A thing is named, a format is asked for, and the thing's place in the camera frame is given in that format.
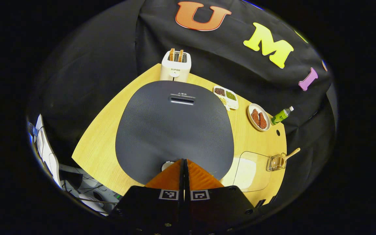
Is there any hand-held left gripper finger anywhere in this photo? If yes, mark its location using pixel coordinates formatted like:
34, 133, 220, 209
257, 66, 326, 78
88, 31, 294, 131
185, 159, 257, 235
110, 159, 186, 235

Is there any dark grey rice cooker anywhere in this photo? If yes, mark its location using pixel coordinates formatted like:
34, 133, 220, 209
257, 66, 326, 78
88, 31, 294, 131
115, 81, 235, 185

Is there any clear container of white rice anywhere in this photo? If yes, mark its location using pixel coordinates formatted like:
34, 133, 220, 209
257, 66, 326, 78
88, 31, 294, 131
221, 151, 272, 192

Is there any metal wire chopstick holder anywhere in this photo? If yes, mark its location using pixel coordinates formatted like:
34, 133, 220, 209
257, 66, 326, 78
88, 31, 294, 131
266, 153, 287, 172

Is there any wooden spoon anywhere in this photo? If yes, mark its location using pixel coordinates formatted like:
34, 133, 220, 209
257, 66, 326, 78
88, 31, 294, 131
278, 148, 301, 168

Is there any white round plate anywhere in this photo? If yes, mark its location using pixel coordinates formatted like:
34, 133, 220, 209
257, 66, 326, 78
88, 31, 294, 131
247, 103, 271, 132

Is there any white divided bean dish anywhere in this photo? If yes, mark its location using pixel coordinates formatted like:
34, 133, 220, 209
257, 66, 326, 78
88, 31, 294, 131
213, 86, 239, 111

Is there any white toaster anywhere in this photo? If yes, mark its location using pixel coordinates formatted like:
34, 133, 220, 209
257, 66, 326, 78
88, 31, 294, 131
160, 48, 192, 83

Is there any green label drink bottle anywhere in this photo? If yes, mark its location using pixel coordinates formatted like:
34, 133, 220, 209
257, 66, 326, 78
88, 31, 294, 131
271, 106, 294, 126

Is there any black backdrop cloth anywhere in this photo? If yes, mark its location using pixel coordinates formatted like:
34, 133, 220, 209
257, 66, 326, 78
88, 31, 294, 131
28, 0, 338, 203

